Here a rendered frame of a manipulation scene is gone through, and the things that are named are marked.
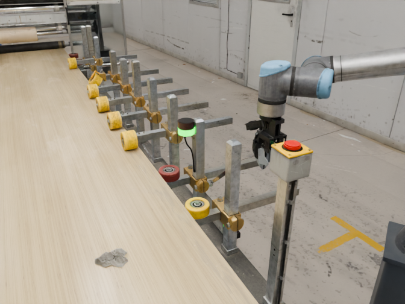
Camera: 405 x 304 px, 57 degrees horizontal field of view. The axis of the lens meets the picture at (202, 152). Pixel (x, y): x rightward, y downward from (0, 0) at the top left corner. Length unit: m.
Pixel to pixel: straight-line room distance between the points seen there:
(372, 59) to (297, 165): 0.54
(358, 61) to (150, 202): 0.80
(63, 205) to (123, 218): 0.22
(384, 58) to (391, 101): 2.69
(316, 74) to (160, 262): 0.69
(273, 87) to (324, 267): 1.47
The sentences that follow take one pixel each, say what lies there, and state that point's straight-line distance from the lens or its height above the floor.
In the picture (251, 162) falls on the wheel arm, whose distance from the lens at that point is 1.57.
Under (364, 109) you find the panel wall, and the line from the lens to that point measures 4.17.
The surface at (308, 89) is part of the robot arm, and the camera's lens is 1.16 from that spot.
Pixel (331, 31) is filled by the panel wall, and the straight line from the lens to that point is 4.34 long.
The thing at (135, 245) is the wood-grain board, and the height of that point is 0.90.
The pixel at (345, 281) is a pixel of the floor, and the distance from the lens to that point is 2.37.
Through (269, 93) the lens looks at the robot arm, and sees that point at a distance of 1.17.
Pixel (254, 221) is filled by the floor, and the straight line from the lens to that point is 2.66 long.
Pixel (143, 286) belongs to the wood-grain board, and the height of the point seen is 0.90.
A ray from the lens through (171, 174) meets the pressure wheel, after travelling 1.38.
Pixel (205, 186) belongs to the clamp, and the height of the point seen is 0.85.
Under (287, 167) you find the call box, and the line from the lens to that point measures 0.86.
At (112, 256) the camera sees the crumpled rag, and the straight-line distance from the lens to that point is 1.05.
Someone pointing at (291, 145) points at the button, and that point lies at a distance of 0.88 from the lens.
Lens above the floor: 1.60
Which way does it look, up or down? 27 degrees down
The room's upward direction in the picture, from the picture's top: straight up
